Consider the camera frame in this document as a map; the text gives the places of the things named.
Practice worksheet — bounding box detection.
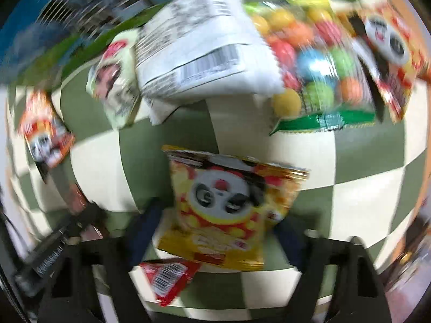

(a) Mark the small orange panda packet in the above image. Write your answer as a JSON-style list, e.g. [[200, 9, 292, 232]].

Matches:
[[18, 90, 75, 168]]

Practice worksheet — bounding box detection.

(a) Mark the small red candy packet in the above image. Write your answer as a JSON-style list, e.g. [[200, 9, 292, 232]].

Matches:
[[140, 258, 201, 307]]

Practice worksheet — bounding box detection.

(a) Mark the yellow panda snack bag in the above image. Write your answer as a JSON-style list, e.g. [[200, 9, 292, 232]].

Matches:
[[158, 145, 310, 271]]

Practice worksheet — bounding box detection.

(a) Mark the pale green snack packet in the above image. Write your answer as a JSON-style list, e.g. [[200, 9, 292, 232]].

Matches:
[[86, 29, 140, 129]]

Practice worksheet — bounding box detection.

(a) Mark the white barcode snack bag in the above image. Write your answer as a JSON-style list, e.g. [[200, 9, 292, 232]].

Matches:
[[136, 0, 284, 125]]

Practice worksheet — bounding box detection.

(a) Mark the colourful candy balls bag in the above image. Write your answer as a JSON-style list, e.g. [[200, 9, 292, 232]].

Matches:
[[244, 0, 376, 133]]

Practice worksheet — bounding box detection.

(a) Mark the orange panda snack bag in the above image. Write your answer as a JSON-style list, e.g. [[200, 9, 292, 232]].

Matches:
[[336, 2, 430, 122]]

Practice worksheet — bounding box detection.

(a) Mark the cardboard box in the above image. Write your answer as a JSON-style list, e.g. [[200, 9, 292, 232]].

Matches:
[[1, 0, 169, 82]]

